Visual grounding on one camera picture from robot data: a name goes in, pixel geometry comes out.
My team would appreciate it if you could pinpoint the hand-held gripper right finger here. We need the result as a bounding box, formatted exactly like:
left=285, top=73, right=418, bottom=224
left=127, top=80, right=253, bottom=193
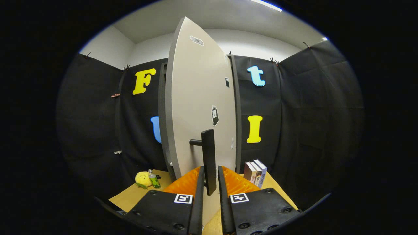
left=217, top=165, right=301, bottom=235

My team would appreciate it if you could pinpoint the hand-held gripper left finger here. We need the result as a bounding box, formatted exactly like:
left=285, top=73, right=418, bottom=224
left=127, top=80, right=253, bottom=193
left=124, top=166, right=205, bottom=235

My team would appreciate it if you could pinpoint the black door handle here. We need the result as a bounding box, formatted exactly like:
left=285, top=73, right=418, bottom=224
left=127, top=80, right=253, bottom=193
left=189, top=129, right=217, bottom=196

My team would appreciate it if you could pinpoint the dark grey shoe cabinet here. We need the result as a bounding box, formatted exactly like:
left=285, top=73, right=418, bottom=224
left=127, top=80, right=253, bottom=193
left=158, top=54, right=242, bottom=182

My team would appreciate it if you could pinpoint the white spine book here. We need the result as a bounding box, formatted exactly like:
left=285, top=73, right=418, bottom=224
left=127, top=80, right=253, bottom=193
left=244, top=162, right=257, bottom=185

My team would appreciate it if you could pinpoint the dark orange spine book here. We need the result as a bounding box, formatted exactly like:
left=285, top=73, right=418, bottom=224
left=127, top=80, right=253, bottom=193
left=250, top=161, right=263, bottom=187

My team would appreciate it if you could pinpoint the pale blue spine book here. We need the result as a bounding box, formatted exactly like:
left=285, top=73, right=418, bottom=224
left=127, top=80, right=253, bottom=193
left=254, top=159, right=267, bottom=189

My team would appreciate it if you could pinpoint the green drink bottle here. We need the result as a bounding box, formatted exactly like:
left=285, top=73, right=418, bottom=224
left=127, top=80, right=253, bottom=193
left=148, top=169, right=161, bottom=189

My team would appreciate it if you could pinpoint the yellow plush toy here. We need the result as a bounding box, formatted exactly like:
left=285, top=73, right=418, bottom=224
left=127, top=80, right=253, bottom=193
left=135, top=171, right=154, bottom=190

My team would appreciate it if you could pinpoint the black backdrop cloth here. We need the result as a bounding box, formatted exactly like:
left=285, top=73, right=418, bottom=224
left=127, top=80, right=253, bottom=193
left=57, top=39, right=364, bottom=209

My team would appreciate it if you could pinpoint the long ceiling light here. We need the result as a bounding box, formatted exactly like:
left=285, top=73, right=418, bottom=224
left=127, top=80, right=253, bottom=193
left=250, top=0, right=283, bottom=12

